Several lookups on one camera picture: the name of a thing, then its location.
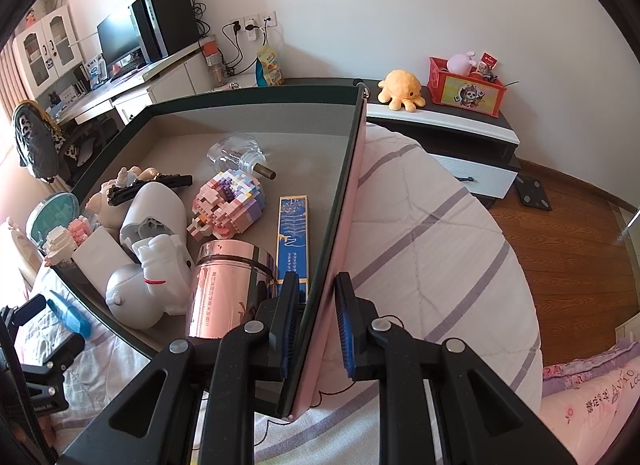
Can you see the black office chair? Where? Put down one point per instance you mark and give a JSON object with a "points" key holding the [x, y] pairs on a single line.
{"points": [[53, 152]]}

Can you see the pink plush toy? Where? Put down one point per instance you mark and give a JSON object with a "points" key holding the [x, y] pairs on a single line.
{"points": [[461, 64]]}

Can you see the yellow octopus plush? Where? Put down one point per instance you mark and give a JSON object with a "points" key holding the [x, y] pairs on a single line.
{"points": [[401, 89]]}

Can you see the white pink block house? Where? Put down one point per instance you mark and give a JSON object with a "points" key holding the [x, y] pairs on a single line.
{"points": [[63, 241]]}

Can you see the clear glass bottle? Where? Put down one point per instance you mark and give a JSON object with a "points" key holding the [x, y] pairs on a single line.
{"points": [[242, 152]]}

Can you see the red toy crate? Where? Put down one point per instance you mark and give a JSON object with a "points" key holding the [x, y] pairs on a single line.
{"points": [[471, 92]]}

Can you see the black computer monitor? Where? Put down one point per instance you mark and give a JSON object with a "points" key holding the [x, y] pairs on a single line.
{"points": [[119, 44]]}

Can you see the wall power socket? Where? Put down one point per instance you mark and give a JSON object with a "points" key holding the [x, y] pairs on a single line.
{"points": [[253, 26]]}

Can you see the pink pillow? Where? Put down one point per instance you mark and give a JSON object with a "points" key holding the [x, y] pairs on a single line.
{"points": [[586, 402]]}

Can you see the black computer tower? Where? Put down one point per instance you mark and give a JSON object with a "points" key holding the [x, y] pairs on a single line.
{"points": [[164, 27]]}

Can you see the white dog figurine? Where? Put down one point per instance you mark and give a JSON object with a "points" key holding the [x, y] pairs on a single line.
{"points": [[139, 294]]}

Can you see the baby doll figurine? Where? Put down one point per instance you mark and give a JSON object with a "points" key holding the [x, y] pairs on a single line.
{"points": [[110, 204]]}

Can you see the blue rectangular slim box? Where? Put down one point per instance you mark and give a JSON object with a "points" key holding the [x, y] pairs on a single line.
{"points": [[292, 241]]}

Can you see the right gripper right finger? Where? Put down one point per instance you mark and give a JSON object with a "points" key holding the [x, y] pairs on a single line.
{"points": [[375, 349]]}

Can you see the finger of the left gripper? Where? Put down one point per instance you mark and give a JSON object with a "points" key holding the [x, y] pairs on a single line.
{"points": [[16, 317], [51, 372]]}

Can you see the white glass door cabinet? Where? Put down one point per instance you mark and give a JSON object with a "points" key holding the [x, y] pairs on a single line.
{"points": [[47, 51]]}

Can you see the pink storage box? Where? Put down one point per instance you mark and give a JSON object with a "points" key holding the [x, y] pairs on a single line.
{"points": [[313, 138]]}

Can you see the teal tape roll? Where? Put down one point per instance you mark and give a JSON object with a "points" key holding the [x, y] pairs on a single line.
{"points": [[58, 209]]}

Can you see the pink building block toy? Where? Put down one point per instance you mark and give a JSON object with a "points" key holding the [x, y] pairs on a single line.
{"points": [[226, 205]]}

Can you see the black white tv cabinet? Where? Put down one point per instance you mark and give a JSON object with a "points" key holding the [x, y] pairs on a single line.
{"points": [[478, 150]]}

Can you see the snack bag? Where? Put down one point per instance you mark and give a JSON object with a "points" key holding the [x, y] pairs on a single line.
{"points": [[268, 70]]}

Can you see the black bathroom scale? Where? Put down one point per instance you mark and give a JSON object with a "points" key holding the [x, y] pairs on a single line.
{"points": [[531, 193]]}

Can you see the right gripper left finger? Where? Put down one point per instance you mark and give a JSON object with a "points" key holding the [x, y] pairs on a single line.
{"points": [[257, 350]]}

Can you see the rose gold metal cup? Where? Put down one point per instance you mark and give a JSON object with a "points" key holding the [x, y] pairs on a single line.
{"points": [[231, 279]]}

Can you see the white desk with drawers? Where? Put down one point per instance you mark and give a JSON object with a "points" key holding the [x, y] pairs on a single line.
{"points": [[182, 74]]}

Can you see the orange cap bottle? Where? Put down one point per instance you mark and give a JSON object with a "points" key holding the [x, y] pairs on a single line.
{"points": [[213, 61]]}

